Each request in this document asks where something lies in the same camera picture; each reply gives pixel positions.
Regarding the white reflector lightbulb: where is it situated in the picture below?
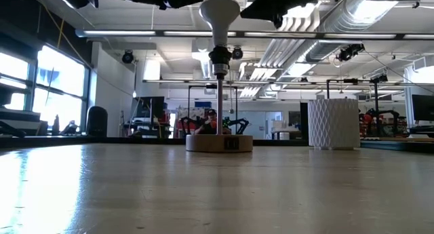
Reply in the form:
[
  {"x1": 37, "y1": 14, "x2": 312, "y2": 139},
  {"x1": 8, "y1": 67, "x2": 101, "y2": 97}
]
[{"x1": 199, "y1": 0, "x2": 241, "y2": 48}]

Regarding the white textured cup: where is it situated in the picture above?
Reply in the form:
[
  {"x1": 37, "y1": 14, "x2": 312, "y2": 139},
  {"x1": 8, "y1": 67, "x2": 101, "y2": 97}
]
[{"x1": 307, "y1": 98, "x2": 361, "y2": 151}]

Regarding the wooden base lamp stand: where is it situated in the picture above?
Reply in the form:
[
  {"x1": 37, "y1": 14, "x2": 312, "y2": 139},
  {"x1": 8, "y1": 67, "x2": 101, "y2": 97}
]
[{"x1": 185, "y1": 45, "x2": 254, "y2": 153}]

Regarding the long ceiling light bar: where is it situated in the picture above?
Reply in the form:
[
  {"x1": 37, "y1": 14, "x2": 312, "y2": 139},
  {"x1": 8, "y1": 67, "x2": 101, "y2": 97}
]
[{"x1": 75, "y1": 29, "x2": 434, "y2": 39}]

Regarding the black computer monitor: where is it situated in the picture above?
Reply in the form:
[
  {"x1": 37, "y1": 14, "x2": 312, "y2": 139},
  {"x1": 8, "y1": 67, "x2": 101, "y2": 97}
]
[
  {"x1": 412, "y1": 94, "x2": 434, "y2": 121},
  {"x1": 130, "y1": 96, "x2": 165, "y2": 123}
]

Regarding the person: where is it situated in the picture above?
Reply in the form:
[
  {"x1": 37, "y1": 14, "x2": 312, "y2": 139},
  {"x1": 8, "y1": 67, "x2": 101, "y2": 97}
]
[{"x1": 194, "y1": 108, "x2": 232, "y2": 136}]

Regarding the large bright window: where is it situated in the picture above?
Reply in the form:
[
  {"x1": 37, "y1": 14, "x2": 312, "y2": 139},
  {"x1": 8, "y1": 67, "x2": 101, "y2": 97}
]
[{"x1": 0, "y1": 45, "x2": 91, "y2": 133}]

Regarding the black rounded chair back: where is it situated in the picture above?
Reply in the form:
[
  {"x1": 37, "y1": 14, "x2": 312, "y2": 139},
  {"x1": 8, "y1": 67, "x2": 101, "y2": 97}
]
[{"x1": 85, "y1": 106, "x2": 109, "y2": 137}]

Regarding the silver ribbed ventilation duct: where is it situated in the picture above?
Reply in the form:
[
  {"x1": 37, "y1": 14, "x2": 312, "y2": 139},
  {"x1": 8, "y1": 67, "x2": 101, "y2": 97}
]
[{"x1": 304, "y1": 0, "x2": 401, "y2": 64}]

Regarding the black ceiling camera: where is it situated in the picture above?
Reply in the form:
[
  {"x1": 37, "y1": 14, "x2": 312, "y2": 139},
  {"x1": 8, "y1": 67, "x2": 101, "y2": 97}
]
[{"x1": 337, "y1": 43, "x2": 366, "y2": 62}]

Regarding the black rectangular gantry frame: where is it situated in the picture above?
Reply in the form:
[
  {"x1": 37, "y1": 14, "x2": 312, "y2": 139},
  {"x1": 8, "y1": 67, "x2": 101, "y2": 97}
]
[{"x1": 187, "y1": 84, "x2": 238, "y2": 130}]

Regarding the black gantry frame with camera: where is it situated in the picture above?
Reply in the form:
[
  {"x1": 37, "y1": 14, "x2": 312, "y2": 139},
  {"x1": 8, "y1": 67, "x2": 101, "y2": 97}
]
[{"x1": 326, "y1": 74, "x2": 389, "y2": 135}]

